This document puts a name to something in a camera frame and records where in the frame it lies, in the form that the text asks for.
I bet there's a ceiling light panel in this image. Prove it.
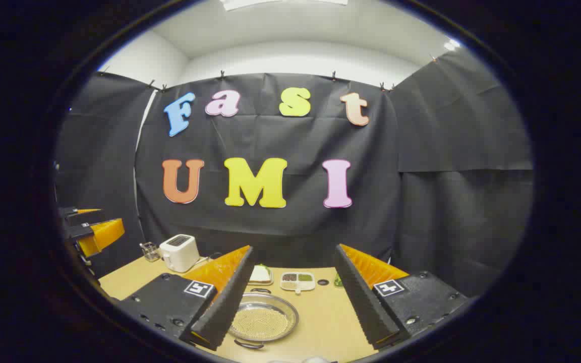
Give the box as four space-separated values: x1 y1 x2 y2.
220 0 350 12

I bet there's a white divided bean tray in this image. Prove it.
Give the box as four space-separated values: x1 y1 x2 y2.
280 272 317 294

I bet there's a white sandwich plate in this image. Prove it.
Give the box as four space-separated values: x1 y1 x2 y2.
248 267 274 286

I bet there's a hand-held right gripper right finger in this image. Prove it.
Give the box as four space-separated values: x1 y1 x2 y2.
333 244 469 350

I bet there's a pile of soybeans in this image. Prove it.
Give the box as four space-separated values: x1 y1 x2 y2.
232 308 289 340

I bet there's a white toaster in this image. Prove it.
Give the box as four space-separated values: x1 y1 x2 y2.
159 234 200 273

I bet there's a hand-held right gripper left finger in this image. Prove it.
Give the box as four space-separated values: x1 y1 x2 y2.
118 246 255 352

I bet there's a stainless steel pot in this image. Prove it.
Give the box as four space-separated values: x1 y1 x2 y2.
229 287 300 350

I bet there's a small metal wire holder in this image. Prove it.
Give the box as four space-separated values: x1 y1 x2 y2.
140 242 161 263

